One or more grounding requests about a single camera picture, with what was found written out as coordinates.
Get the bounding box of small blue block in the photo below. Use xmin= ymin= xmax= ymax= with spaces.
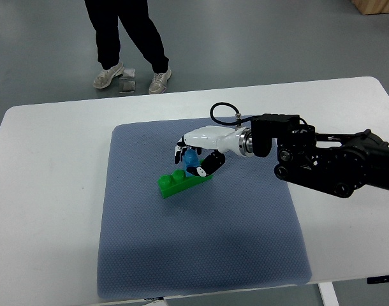
xmin=182 ymin=149 xmax=200 ymax=177

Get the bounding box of long green block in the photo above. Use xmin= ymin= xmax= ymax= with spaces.
xmin=157 ymin=169 xmax=213 ymax=198

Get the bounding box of left beige sneaker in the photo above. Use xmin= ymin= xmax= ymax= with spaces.
xmin=93 ymin=61 xmax=124 ymax=89

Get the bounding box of white table leg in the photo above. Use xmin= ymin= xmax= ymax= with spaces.
xmin=318 ymin=282 xmax=339 ymax=306

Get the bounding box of beige sneaker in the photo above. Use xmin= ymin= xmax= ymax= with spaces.
xmin=93 ymin=61 xmax=124 ymax=89
xmin=149 ymin=67 xmax=172 ymax=94

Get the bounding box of wooden box corner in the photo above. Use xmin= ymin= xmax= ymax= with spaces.
xmin=351 ymin=0 xmax=389 ymax=15

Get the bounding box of blue-grey foam mat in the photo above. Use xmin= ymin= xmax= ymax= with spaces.
xmin=97 ymin=119 xmax=312 ymax=300

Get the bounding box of black cable loop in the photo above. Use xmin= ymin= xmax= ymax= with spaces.
xmin=209 ymin=102 xmax=253 ymax=126

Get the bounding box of right beige sneaker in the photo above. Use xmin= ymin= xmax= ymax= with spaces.
xmin=149 ymin=67 xmax=172 ymax=94

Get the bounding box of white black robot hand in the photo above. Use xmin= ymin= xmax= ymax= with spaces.
xmin=174 ymin=126 xmax=243 ymax=177

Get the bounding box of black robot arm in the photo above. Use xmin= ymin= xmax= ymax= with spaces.
xmin=244 ymin=113 xmax=389 ymax=198

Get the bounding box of black table control panel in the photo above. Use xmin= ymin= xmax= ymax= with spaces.
xmin=367 ymin=275 xmax=389 ymax=284

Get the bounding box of person in black clothes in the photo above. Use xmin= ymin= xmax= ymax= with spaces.
xmin=84 ymin=0 xmax=170 ymax=74

